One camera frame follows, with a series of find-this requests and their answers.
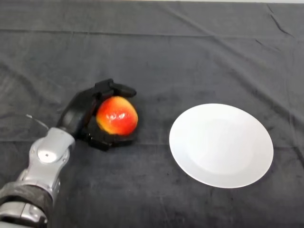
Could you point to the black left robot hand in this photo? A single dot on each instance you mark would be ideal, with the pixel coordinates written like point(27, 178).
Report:
point(78, 111)

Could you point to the red yellow apple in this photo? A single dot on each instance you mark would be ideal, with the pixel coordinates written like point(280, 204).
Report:
point(117, 116)

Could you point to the white round plate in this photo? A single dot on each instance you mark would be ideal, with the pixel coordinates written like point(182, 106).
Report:
point(221, 146)

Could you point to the black cloth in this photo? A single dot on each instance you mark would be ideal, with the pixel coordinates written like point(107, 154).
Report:
point(166, 59)

